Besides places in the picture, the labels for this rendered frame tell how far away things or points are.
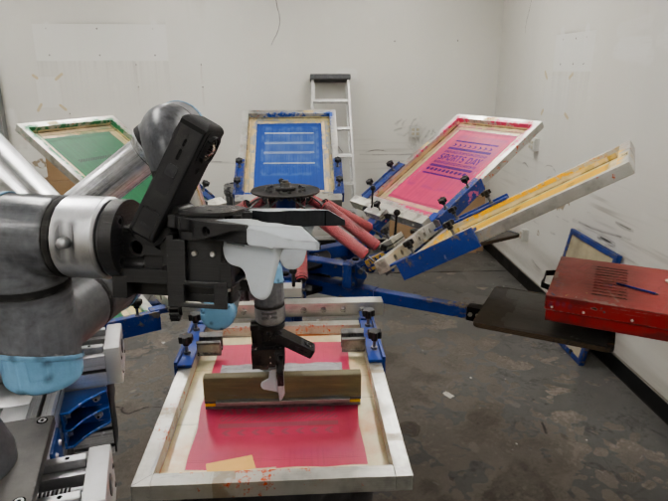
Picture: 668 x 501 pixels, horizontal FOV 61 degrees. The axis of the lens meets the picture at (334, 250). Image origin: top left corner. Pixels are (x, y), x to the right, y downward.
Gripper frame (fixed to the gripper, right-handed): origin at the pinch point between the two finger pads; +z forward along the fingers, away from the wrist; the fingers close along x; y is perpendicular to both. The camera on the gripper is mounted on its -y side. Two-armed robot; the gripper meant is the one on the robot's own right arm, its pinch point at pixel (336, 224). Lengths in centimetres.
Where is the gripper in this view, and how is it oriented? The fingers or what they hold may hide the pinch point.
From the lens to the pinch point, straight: 48.8
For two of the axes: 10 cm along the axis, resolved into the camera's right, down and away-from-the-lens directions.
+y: -0.2, 9.9, 1.7
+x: -1.4, 1.6, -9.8
